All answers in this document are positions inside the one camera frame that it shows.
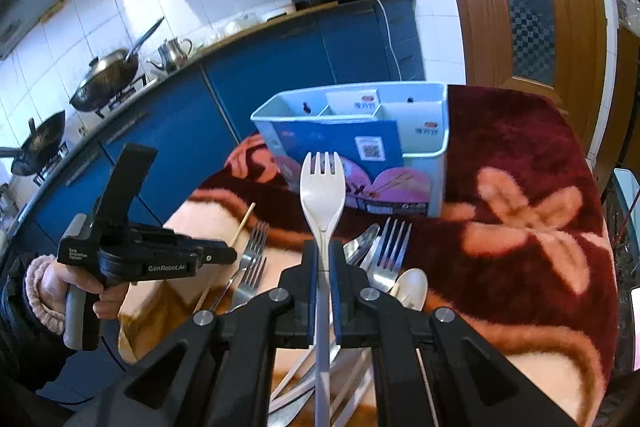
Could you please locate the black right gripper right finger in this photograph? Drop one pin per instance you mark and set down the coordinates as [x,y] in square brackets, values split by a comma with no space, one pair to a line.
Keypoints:
[431,369]

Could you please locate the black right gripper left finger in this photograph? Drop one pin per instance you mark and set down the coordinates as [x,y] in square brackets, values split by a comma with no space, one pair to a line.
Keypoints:
[214,370]

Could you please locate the wooden chopstick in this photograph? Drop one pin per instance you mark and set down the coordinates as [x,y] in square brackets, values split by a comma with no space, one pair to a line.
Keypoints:
[235,241]

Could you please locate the steel fork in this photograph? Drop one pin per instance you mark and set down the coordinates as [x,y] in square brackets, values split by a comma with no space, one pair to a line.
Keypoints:
[252,251]
[388,256]
[248,286]

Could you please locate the white plastic fork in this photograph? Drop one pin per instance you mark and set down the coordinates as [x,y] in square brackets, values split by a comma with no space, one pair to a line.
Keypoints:
[322,193]

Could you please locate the beige plastic spoon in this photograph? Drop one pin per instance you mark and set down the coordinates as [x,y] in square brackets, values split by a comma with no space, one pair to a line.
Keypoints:
[411,289]

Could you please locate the person's left forearm sleeve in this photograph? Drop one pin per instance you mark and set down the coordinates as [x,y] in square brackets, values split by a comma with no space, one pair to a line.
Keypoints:
[32,348]

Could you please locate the blue kitchen base cabinets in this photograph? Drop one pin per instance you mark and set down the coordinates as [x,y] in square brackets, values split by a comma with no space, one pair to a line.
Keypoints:
[195,117]

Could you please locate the person's left hand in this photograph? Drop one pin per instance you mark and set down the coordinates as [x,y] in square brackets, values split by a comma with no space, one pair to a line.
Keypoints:
[57,278]

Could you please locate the red floral blanket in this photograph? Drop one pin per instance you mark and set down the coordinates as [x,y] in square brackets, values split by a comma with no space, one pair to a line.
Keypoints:
[520,251]

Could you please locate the steel butter knife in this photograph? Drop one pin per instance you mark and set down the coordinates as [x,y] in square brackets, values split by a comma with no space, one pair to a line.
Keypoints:
[357,249]

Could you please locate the large black wok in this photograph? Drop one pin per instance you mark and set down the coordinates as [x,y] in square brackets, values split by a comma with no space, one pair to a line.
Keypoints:
[108,75]

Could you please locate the steel kettle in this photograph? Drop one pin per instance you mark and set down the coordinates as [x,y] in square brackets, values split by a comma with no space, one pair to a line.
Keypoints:
[174,54]

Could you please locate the light blue utensil box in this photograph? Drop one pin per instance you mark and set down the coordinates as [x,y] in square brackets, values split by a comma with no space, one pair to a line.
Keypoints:
[392,138]

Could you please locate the wooden door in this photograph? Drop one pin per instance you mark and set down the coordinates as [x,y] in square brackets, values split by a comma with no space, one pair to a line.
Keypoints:
[554,48]

